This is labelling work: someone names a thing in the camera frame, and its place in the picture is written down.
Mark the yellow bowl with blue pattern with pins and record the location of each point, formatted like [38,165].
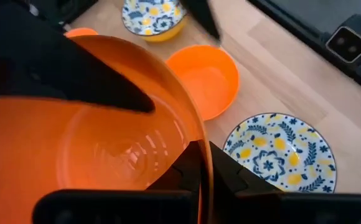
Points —
[149,18]
[280,152]

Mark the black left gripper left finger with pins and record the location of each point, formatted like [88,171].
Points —
[186,174]

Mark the orange plastic bowl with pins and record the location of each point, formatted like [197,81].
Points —
[205,84]
[105,149]
[81,32]

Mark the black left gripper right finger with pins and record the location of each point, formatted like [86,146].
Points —
[227,180]

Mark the small black table camera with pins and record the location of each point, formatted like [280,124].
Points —
[348,44]

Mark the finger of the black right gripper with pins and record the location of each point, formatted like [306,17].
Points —
[59,74]
[200,15]

